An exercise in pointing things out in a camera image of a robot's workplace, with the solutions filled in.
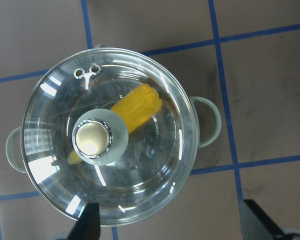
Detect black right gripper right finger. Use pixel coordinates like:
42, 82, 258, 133
240, 199, 290, 240

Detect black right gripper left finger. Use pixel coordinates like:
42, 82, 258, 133
67, 202, 100, 240

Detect glass pot lid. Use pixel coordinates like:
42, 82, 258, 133
19, 48, 198, 227

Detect yellow corn cob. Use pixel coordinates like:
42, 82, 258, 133
67, 83, 163, 166

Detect pale green cooking pot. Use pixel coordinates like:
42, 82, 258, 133
5, 44, 221, 227

